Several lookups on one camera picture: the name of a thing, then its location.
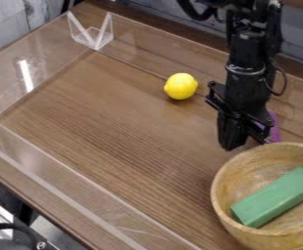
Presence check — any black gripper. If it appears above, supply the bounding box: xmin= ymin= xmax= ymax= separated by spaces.
xmin=207 ymin=62 xmax=285 ymax=151

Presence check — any purple toy eggplant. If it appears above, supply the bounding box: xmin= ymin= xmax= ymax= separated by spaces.
xmin=267 ymin=110 xmax=280 ymax=144

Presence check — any brown wooden bowl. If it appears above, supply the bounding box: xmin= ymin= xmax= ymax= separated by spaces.
xmin=211 ymin=142 xmax=303 ymax=250

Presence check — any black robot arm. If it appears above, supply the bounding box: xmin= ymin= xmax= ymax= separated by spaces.
xmin=176 ymin=0 xmax=284 ymax=150

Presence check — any yellow toy lemon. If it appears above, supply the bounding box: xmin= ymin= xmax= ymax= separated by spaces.
xmin=163 ymin=72 xmax=199 ymax=101

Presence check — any green rectangular block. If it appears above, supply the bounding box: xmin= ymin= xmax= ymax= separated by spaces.
xmin=229 ymin=167 xmax=303 ymax=229

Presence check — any clear acrylic tray wall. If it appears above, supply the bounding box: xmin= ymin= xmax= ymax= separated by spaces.
xmin=0 ymin=123 xmax=201 ymax=250

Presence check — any clear acrylic corner bracket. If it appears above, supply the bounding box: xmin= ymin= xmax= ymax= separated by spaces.
xmin=67 ymin=12 xmax=113 ymax=51

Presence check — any black cable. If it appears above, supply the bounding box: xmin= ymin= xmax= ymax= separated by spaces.
xmin=0 ymin=224 xmax=31 ymax=250

